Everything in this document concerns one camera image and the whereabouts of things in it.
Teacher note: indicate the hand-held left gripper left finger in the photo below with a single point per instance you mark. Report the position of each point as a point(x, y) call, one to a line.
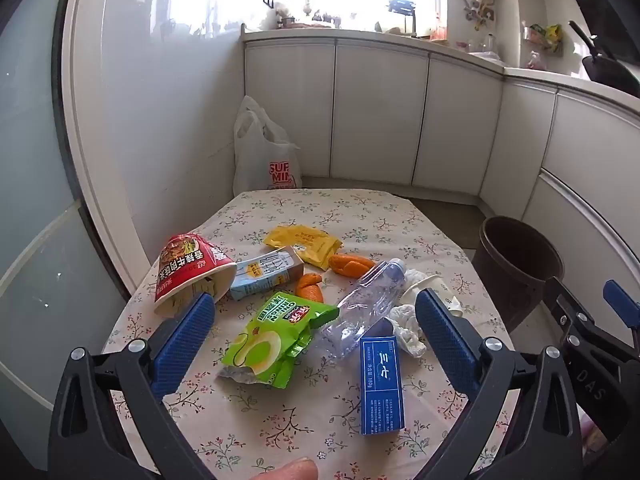
point(185, 340)

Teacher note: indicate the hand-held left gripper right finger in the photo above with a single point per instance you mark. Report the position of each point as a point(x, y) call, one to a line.
point(445, 340)

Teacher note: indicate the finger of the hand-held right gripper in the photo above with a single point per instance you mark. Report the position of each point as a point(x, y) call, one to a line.
point(565, 300)
point(617, 295)

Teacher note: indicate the white tissue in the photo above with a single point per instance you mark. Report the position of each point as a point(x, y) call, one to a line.
point(414, 277)
point(407, 332)

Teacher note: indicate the brown plastic bin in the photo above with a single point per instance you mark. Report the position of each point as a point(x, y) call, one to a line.
point(520, 270)

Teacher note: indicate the red instant noodle cup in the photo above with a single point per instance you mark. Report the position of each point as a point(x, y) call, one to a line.
point(185, 265)

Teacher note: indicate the clear plastic bottle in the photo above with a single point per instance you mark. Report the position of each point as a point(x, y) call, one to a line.
point(360, 305)

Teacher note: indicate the light blue drink carton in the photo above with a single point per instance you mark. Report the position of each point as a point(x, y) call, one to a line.
point(265, 270)

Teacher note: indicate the person's left hand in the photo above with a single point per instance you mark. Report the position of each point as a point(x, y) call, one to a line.
point(287, 472)

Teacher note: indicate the blue cardboard box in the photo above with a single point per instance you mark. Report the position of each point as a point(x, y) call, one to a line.
point(382, 385)

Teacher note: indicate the green snack bag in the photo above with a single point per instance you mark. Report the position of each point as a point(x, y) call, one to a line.
point(265, 340)

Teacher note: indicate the orange peel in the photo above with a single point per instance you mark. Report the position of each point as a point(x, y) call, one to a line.
point(350, 265)
point(309, 287)

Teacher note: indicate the floral tablecloth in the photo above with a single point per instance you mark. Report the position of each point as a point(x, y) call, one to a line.
point(320, 410)

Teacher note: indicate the yellow snack packet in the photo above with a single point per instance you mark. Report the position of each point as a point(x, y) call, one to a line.
point(305, 242)

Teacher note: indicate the white plastic shopping bag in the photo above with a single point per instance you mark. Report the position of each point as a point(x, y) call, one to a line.
point(260, 160)

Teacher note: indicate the frosted glass sliding door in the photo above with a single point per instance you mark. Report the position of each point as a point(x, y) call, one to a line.
point(30, 210)

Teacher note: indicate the black wok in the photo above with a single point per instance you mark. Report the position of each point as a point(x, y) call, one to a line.
point(610, 72)

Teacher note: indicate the white kitchen cabinet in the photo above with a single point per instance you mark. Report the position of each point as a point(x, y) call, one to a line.
point(380, 110)

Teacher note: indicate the green yellow food packets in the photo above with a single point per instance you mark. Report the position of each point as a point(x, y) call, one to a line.
point(545, 37)

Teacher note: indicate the glass jars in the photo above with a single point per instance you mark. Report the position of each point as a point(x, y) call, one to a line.
point(485, 47)

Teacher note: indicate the hanging kitchen utensils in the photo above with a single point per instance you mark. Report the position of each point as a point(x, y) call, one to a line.
point(477, 7)

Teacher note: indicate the row of small windowsill ornaments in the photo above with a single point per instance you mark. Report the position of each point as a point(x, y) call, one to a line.
point(315, 17)

